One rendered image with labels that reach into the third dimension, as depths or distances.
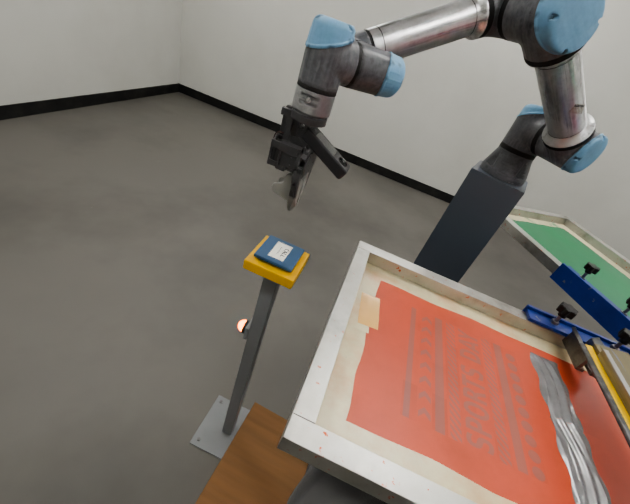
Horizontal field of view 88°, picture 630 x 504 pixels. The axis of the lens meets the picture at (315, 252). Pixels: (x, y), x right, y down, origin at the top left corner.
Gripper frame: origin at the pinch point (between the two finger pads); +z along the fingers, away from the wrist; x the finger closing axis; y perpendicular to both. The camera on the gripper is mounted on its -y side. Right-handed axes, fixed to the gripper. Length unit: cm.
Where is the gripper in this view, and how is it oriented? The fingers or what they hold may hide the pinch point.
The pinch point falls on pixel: (293, 206)
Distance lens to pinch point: 75.2
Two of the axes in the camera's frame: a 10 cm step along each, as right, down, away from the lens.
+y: -9.1, -4.0, 0.8
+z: -2.9, 7.7, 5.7
